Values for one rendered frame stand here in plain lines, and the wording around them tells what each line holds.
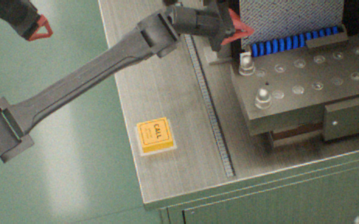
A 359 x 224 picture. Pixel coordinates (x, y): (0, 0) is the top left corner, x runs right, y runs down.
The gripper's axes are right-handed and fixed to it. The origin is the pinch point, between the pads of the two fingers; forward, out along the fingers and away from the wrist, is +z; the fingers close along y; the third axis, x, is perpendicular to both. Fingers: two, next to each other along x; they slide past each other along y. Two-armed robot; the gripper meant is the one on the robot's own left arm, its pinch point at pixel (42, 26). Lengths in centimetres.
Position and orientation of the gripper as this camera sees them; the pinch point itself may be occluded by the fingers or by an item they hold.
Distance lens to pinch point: 190.6
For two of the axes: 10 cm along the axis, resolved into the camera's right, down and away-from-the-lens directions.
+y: -6.1, -6.1, 5.1
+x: -6.4, 7.5, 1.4
